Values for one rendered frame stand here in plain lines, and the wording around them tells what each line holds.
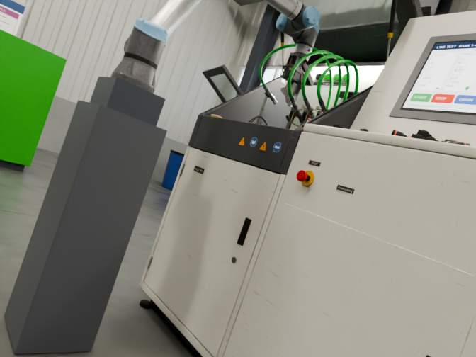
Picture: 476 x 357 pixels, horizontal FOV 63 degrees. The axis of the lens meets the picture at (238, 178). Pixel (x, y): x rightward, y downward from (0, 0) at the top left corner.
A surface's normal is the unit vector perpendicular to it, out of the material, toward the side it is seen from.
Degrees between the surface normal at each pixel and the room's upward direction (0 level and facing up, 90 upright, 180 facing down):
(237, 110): 90
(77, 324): 90
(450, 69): 76
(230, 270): 90
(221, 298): 90
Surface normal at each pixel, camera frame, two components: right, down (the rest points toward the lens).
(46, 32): 0.60, 0.22
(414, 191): -0.74, -0.25
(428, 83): -0.64, -0.47
